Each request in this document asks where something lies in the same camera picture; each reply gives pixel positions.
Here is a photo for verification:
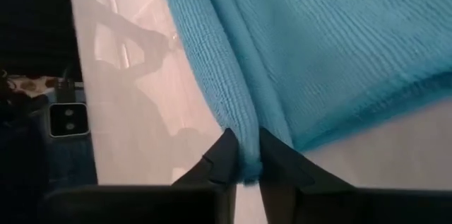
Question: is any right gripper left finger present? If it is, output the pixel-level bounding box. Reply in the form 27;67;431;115
170;126;241;224

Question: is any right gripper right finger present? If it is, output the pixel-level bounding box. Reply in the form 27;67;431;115
258;126;355;224

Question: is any blue microfibre towel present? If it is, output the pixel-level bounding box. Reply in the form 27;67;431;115
157;0;452;184

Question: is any person's leg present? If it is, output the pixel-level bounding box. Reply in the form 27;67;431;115
0;110;100;187

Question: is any spotted light fabric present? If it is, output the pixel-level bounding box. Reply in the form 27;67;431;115
6;75;59;99

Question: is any large black box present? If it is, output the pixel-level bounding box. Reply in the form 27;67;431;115
0;0;84;80

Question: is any black camera cable plug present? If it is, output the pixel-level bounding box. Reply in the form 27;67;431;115
55;68;76;105

